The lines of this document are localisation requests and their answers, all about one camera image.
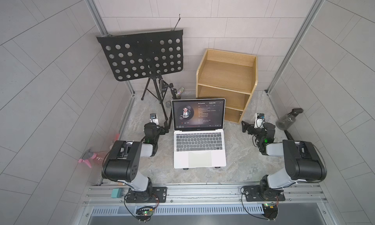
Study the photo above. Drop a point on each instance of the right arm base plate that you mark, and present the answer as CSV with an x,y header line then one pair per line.
x,y
258,193

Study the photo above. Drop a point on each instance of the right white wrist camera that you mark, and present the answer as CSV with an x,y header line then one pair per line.
x,y
259,120

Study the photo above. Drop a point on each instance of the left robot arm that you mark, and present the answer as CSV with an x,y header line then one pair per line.
x,y
122,163

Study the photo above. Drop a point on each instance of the aluminium mounting rail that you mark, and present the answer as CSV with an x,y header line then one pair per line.
x,y
195,194

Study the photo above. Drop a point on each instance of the wooden two-tier shelf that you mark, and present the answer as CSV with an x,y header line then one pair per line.
x,y
229,75

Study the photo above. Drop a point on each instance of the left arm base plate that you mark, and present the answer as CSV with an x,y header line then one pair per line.
x,y
151,195

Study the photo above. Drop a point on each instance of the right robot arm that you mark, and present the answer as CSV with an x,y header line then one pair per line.
x,y
302,164

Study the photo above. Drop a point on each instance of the silver laptop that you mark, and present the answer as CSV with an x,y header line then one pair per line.
x,y
199,133

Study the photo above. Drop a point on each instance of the teal block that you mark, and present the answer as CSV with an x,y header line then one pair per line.
x,y
117,193

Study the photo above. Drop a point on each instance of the pink spray bottle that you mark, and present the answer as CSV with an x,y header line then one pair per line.
x,y
90,157

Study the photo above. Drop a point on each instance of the right green circuit board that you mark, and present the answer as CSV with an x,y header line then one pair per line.
x,y
270,211

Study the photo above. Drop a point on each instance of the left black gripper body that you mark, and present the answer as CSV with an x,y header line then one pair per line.
x,y
159,129

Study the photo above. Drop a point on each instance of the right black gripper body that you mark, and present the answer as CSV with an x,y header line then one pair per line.
x,y
250,128

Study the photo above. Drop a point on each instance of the green circuit board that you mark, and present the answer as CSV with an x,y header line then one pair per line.
x,y
270,211
144,213

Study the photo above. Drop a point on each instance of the black perforated music stand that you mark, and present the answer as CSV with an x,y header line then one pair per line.
x,y
147,55

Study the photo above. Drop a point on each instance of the clear spray bottle black nozzle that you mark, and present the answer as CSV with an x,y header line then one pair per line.
x,y
288,120

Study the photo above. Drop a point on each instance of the black microphone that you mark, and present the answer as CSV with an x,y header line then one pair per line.
x,y
288,135

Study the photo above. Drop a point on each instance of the black small phone tripod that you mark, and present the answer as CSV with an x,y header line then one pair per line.
x,y
168,119

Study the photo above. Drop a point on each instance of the left green circuit board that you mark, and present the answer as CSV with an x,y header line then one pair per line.
x,y
144,213

